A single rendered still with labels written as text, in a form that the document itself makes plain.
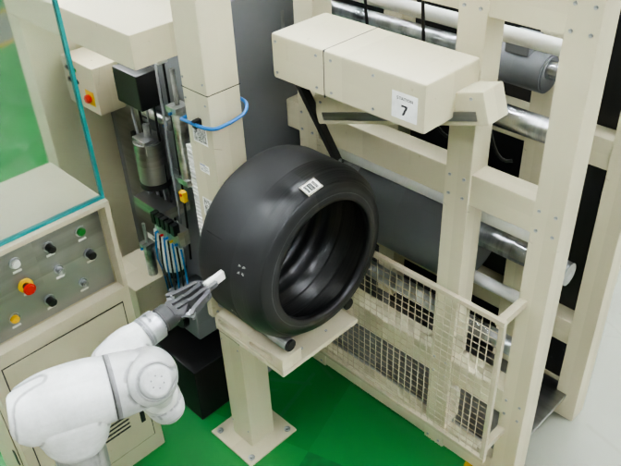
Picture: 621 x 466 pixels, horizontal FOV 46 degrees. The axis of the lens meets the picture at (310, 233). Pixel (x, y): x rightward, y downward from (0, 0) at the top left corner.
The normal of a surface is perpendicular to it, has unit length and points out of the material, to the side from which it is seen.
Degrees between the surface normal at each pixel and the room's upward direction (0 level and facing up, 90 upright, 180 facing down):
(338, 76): 90
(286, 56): 90
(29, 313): 90
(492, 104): 72
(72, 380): 20
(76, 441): 88
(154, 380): 56
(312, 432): 0
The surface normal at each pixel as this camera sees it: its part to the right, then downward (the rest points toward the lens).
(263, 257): 0.01, 0.24
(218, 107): 0.70, 0.39
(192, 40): -0.71, 0.43
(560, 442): -0.04, -0.81
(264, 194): -0.35, -0.54
